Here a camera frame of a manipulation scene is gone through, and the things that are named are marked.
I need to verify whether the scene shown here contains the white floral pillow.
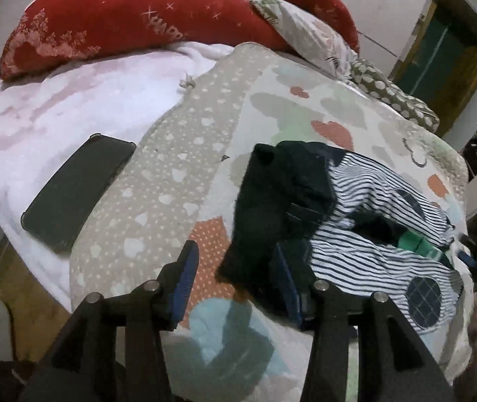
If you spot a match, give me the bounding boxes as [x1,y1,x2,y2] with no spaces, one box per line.
[250,0,359,79]

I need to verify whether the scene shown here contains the white fleece blanket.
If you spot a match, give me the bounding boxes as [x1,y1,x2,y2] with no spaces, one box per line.
[0,42,236,311]

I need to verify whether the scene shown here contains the heart print blanket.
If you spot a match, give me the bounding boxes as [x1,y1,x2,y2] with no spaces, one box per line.
[69,42,473,402]

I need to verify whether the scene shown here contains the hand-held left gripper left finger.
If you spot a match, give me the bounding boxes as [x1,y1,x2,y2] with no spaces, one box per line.
[20,240,201,402]

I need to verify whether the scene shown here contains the red printed pillow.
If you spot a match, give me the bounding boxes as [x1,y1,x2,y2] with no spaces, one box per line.
[0,0,293,82]

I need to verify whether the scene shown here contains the black smartphone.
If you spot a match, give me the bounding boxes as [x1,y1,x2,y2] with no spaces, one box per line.
[21,133,137,254]

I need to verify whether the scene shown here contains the dark green pants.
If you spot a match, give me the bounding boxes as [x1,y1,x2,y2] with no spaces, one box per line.
[216,141,338,315]

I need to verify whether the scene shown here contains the striped pants with checked patches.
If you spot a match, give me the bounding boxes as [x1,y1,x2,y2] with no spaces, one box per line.
[301,151,466,336]

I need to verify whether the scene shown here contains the wooden door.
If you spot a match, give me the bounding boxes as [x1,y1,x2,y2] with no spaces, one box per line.
[389,0,477,135]

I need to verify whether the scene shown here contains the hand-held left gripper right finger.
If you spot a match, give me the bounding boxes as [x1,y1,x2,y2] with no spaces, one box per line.
[272,245,457,402]

